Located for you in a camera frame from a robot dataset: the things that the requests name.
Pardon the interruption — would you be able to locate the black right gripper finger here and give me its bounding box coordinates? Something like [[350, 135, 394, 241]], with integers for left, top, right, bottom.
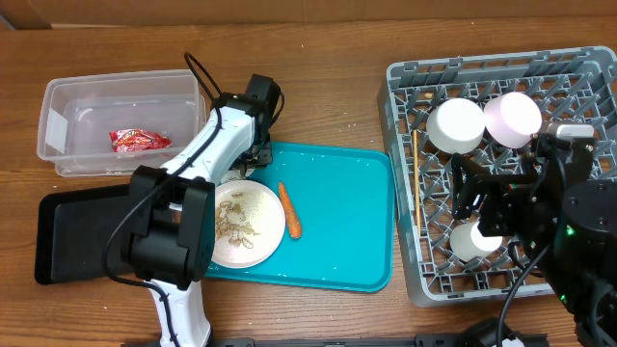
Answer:
[[452, 180, 485, 220], [451, 153, 490, 181]]

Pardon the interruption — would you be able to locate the white bowl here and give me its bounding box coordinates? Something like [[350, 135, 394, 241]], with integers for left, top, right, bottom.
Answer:
[[426, 98, 486, 154]]

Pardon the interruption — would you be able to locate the white cup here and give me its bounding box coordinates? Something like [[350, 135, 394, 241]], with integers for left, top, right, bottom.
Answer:
[[449, 222, 503, 262]]

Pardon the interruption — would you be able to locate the wooden chopstick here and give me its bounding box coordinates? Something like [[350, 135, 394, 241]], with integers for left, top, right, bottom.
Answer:
[[412, 129, 421, 237]]

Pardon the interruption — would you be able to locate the pink plate with food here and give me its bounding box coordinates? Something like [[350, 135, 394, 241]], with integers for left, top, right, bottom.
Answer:
[[212, 180, 285, 269]]

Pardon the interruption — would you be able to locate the pink bowl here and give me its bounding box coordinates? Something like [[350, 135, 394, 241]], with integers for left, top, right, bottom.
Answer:
[[484, 92, 543, 148]]

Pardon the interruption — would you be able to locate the orange carrot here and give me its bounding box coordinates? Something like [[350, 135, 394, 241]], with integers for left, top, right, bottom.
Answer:
[[279, 181, 303, 239]]

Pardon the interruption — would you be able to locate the red snack wrapper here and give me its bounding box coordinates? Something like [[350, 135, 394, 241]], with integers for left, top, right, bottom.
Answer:
[[109, 128, 172, 152]]

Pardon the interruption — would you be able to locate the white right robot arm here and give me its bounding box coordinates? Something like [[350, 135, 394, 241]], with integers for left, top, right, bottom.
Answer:
[[451, 134, 616, 346]]

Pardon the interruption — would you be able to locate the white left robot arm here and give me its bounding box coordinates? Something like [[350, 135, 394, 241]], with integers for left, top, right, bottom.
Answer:
[[112, 74, 284, 346]]

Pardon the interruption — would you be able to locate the teal serving tray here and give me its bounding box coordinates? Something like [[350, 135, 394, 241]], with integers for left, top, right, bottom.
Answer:
[[206, 143, 395, 292]]

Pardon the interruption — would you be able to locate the grey dish rack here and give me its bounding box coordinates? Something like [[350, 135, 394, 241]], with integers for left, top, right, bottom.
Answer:
[[377, 46, 616, 307]]

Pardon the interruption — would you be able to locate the clear plastic bin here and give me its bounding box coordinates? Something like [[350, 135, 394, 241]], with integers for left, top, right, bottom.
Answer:
[[37, 69, 205, 177]]

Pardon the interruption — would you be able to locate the black tray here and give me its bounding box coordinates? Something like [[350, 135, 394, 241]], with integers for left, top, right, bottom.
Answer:
[[34, 184, 132, 285]]

